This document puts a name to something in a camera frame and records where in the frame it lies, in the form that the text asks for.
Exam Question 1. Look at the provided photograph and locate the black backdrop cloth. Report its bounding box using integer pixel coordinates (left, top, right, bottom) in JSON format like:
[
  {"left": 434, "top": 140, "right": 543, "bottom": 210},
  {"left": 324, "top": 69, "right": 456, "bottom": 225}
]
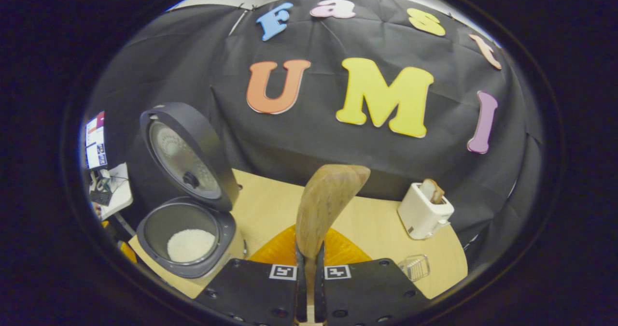
[{"left": 84, "top": 0, "right": 544, "bottom": 249}]

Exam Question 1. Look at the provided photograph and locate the metal wire chopstick holder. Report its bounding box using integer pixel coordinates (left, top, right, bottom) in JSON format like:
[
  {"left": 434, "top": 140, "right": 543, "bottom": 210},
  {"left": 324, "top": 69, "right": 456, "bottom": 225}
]
[{"left": 398, "top": 254, "right": 431, "bottom": 282}]

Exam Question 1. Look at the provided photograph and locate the white side table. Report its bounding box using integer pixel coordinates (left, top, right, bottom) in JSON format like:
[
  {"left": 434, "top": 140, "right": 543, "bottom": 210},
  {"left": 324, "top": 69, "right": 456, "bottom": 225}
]
[{"left": 89, "top": 163, "right": 133, "bottom": 220}]

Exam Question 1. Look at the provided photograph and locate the white rice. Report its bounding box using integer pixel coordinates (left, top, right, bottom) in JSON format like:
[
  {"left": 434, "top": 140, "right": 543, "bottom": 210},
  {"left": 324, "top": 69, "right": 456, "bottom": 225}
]
[{"left": 167, "top": 228, "right": 216, "bottom": 263}]

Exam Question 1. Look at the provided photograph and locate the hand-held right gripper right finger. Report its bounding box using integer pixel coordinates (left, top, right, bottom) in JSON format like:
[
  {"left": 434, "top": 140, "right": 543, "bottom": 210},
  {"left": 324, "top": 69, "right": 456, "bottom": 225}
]
[{"left": 314, "top": 227, "right": 430, "bottom": 326}]

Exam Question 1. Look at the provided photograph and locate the white toaster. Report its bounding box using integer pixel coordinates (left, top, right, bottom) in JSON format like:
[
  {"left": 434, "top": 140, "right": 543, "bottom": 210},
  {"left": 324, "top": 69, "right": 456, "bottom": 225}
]
[{"left": 397, "top": 182, "right": 455, "bottom": 241}]

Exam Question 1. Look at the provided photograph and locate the wooden spoon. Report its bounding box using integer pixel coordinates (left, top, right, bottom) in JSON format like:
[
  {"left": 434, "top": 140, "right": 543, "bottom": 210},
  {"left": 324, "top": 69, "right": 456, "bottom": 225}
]
[{"left": 295, "top": 164, "right": 371, "bottom": 312}]

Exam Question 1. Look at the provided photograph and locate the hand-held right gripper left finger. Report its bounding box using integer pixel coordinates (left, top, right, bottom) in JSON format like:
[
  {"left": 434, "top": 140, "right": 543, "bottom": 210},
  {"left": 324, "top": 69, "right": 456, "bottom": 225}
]
[{"left": 193, "top": 225, "right": 308, "bottom": 326}]

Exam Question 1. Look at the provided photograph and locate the silver black rice cooker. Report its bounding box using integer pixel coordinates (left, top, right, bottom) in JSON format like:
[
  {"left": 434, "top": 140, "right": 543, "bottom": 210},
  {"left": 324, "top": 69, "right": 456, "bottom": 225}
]
[{"left": 137, "top": 102, "right": 240, "bottom": 279}]

